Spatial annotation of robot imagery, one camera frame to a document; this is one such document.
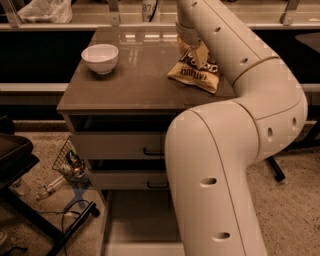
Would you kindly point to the open bottom drawer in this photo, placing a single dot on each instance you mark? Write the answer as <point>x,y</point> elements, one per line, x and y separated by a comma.
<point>140,223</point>

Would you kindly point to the black stand leg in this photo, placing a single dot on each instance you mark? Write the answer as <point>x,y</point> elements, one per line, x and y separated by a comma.
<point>310,140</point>

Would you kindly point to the black cart frame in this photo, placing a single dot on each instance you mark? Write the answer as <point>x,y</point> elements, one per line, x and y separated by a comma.
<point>17,159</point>

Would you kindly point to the white plastic bag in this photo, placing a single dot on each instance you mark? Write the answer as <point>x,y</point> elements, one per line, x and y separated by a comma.
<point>46,11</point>

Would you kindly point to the middle drawer with black handle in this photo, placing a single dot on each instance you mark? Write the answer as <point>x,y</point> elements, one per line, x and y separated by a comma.
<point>128,180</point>

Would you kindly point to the blue tape cross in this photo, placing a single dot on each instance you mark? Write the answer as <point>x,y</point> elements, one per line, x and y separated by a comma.
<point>79,189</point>

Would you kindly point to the drawer with black handle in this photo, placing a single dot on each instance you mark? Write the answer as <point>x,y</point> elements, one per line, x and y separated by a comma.
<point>118,145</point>
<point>128,180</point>

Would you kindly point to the clear plastic bottle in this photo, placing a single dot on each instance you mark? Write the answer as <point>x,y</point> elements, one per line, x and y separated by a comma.
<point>51,188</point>

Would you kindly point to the white ceramic bowl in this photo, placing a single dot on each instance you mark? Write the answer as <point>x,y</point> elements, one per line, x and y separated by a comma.
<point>101,58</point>

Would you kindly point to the wire mesh basket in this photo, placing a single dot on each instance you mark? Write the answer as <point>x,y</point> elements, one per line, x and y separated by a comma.
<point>70,165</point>

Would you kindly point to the top drawer with black handle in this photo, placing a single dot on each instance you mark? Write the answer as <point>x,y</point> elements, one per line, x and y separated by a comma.
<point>118,145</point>

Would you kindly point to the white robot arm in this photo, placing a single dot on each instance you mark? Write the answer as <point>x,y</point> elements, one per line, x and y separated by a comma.
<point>208,148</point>

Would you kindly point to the grey drawer cabinet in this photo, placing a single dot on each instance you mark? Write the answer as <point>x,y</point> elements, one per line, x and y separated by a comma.
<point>136,96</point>

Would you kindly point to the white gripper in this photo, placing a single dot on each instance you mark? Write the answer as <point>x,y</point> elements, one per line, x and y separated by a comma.
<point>185,35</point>

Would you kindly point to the brown yellow chip bag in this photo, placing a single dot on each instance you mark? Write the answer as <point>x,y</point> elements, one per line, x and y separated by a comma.
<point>196,67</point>

